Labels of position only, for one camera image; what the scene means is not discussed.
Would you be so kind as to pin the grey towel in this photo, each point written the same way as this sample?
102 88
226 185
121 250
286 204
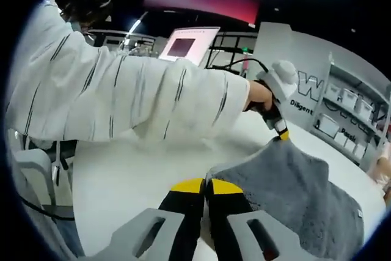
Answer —
290 181

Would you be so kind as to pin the person's left hand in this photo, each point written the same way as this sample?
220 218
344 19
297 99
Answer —
259 94

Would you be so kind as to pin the group of white storage boxes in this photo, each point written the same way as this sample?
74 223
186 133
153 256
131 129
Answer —
348 94

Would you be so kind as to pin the grey metal shelving rack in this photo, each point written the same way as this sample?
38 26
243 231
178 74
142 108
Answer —
360 78

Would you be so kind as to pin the large monitor screen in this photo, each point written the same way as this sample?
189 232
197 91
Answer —
186 47

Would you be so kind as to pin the grey office chair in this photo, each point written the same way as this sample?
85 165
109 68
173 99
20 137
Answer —
33 166

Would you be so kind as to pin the person's head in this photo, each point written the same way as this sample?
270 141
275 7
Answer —
88 7

